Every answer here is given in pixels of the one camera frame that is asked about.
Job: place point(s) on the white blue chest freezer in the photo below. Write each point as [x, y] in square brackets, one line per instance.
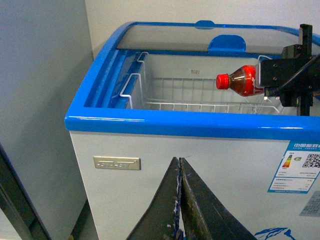
[235, 154]

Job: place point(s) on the blue energy efficiency label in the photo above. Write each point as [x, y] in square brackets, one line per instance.
[298, 169]

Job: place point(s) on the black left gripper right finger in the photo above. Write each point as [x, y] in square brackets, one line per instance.
[204, 216]

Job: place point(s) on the blue glass lid handle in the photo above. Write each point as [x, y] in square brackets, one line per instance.
[227, 43]

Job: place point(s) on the white wire freezer basket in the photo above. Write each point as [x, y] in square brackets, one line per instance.
[188, 83]

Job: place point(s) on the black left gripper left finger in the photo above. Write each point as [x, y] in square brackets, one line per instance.
[161, 220]

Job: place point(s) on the white instruction sticker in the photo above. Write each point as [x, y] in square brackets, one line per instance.
[312, 208]

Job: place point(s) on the silver brand nameplate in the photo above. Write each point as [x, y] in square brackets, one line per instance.
[117, 163]

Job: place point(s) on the sliding glass freezer lid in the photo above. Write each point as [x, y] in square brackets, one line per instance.
[195, 37]

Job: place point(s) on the red iced tea bottle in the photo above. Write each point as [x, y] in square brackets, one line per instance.
[242, 81]

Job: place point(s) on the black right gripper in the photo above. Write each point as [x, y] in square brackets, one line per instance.
[295, 77]

